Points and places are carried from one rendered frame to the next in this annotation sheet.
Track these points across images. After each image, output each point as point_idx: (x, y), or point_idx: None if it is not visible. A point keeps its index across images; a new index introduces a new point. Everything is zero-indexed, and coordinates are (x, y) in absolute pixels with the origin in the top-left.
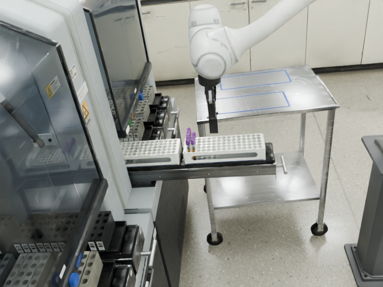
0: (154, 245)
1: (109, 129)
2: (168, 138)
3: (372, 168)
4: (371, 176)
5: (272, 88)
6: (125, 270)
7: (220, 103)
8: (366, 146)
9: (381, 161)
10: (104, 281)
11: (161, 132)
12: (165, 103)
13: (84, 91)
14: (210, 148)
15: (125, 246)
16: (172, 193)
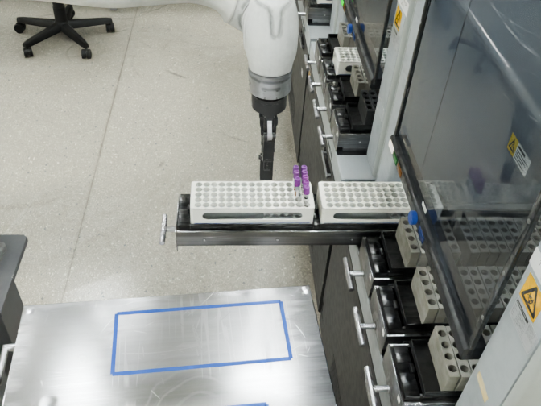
0: (321, 139)
1: (398, 98)
2: (371, 334)
3: (4, 319)
4: (9, 325)
5: (134, 393)
6: (334, 97)
7: (264, 338)
8: (8, 291)
9: (10, 256)
10: (347, 90)
11: (373, 271)
12: (398, 356)
13: (404, 7)
14: (271, 186)
15: (343, 112)
16: (348, 347)
